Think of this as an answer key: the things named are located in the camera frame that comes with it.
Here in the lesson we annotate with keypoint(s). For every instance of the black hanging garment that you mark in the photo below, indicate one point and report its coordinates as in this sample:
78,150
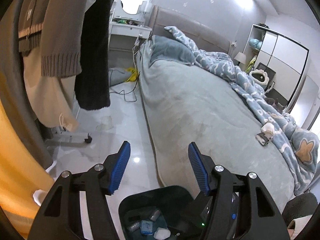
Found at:
92,84

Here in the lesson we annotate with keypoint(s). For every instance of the cream hanging coat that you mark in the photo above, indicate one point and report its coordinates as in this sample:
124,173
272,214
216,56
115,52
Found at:
51,98

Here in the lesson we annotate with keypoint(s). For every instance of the clothes rack wheeled base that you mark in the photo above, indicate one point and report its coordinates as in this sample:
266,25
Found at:
61,135

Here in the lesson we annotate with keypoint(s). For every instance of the blue wrapper in bin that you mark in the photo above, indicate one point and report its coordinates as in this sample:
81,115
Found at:
146,227

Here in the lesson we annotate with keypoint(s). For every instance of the green-grey bed with sheet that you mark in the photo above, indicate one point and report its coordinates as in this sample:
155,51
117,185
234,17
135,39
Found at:
185,104

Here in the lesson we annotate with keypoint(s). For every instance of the bedside lamp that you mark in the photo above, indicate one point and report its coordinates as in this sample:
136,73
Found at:
240,58

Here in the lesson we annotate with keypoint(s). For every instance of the white cat bed toy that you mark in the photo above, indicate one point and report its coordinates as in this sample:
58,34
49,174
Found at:
260,77

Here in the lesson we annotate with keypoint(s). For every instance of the white crumpled tissue in bin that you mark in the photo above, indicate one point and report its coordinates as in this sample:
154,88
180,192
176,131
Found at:
162,234

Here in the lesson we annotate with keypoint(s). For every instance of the yellow item on floor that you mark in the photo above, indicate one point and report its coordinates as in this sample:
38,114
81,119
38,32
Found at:
134,74

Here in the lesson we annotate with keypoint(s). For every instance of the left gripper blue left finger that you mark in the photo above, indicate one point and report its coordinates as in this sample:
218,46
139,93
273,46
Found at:
59,216

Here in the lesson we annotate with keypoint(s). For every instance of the white wardrobe with shelves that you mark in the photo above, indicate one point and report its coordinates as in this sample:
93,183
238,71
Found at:
288,58

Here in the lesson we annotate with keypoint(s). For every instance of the white vanity dresser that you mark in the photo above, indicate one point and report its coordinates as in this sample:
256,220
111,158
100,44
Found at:
128,25

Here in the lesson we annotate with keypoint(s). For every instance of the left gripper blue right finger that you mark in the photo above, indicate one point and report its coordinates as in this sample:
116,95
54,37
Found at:
241,206

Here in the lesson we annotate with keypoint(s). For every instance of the grey padded headboard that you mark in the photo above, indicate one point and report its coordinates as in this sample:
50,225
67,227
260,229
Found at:
204,37

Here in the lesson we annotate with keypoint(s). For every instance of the torn brown paper packaging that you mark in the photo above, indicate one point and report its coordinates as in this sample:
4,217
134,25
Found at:
262,139

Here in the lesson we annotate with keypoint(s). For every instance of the yellow curtain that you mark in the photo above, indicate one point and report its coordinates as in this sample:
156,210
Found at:
21,176

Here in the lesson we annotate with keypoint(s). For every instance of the teal pillow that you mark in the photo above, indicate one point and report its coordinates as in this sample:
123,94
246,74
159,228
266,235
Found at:
167,49

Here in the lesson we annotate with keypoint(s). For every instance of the black trash bin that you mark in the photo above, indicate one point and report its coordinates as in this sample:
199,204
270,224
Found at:
172,208

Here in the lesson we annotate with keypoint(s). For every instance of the blue patterned fleece blanket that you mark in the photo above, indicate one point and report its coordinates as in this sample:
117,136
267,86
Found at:
298,146

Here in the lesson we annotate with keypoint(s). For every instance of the brown knit sweater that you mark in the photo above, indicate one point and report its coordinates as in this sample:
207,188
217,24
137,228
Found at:
53,26

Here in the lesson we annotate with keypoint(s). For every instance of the grey cat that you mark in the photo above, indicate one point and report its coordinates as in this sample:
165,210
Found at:
275,104

